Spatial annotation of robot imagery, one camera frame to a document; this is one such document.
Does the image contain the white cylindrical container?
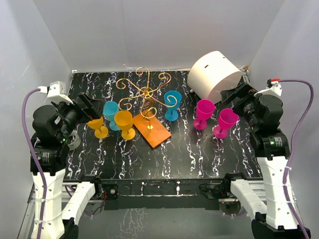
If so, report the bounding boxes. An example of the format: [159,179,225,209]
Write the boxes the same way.
[187,51,242,104]

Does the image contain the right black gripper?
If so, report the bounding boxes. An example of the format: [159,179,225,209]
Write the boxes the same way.
[221,82,260,129]

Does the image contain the purple cable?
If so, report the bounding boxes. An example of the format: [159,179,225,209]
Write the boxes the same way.
[279,79,314,239]
[21,89,50,239]

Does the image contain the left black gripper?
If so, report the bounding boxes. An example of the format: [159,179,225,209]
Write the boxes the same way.
[53,92,105,139]

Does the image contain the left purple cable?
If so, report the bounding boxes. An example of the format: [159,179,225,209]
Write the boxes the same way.
[21,89,50,239]

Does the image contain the yellow wine glass left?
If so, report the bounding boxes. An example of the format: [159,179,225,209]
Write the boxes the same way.
[87,117,109,139]

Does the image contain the pink wine glass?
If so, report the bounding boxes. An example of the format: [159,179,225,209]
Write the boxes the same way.
[213,109,239,139]
[193,99,215,130]

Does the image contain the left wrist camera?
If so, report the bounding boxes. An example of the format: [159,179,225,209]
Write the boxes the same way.
[38,81,73,104]

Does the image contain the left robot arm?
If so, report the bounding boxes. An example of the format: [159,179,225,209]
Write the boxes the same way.
[27,93,104,239]

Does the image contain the yellow wine glass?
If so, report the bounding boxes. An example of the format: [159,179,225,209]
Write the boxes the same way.
[87,117,109,139]
[114,111,136,140]

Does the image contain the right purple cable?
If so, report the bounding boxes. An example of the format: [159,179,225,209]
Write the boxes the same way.
[279,79,314,239]

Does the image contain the yellow wine glass right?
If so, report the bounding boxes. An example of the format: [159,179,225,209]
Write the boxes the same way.
[114,111,136,140]

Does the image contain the gold wire glass rack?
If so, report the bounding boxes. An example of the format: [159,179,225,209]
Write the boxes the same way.
[116,67,171,149]

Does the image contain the blue wine glass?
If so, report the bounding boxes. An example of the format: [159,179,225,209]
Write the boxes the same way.
[164,91,181,121]
[103,101,120,131]

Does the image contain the clear tape roll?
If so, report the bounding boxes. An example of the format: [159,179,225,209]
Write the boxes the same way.
[67,131,81,150]

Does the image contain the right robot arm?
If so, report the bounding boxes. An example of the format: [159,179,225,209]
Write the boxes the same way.
[218,82,311,239]

